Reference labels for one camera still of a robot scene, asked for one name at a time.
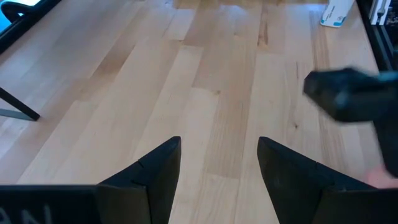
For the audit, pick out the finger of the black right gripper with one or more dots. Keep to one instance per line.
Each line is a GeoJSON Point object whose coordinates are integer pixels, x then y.
{"type": "Point", "coordinates": [388, 143]}

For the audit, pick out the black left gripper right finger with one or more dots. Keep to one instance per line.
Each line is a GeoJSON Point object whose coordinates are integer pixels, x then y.
{"type": "Point", "coordinates": [295, 193]}

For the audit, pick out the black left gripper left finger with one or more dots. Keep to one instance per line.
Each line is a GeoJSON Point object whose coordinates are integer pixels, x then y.
{"type": "Point", "coordinates": [149, 186]}

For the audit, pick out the large white pill bottle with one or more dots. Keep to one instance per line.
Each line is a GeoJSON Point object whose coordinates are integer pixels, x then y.
{"type": "Point", "coordinates": [337, 12]}

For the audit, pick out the silver metal bracket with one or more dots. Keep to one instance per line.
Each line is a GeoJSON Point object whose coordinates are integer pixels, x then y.
{"type": "Point", "coordinates": [381, 11]}

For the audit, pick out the black shelf side frame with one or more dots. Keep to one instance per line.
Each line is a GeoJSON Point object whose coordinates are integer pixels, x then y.
{"type": "Point", "coordinates": [21, 109]}

